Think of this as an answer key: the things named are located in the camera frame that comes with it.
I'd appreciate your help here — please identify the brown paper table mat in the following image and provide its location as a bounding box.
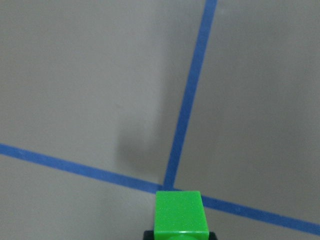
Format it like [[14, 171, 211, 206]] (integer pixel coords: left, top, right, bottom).
[[0, 0, 320, 240]]

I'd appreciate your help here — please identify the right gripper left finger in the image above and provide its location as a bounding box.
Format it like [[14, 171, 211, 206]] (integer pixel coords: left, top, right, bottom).
[[143, 230, 155, 240]]

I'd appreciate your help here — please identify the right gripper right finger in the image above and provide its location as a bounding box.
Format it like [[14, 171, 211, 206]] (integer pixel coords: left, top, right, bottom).
[[208, 231, 217, 240]]

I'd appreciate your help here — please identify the green block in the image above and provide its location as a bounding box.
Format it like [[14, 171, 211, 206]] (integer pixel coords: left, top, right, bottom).
[[153, 190, 210, 240]]

